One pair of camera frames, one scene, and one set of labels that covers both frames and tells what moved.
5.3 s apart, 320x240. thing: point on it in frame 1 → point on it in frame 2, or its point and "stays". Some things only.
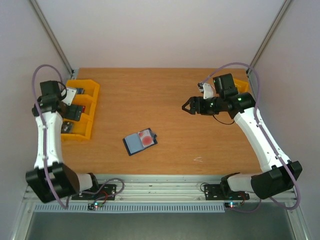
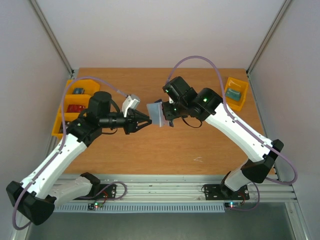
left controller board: (92, 206) stays
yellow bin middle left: (89, 102) stays
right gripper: (194, 105) → (165, 113)
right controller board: (232, 204) stays
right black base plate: (215, 192) stays
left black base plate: (104, 192) stays
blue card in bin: (79, 90) stays
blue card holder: (143, 139) → (156, 114)
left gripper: (71, 115) → (132, 121)
